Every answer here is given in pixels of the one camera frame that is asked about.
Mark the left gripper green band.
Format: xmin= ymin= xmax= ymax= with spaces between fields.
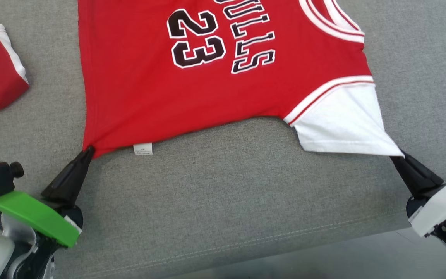
xmin=0 ymin=146 xmax=96 ymax=248

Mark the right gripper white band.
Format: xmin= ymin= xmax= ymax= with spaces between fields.
xmin=389 ymin=150 xmax=446 ymax=238

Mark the red basketball jersey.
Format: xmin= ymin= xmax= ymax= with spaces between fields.
xmin=78 ymin=0 xmax=405 ymax=159

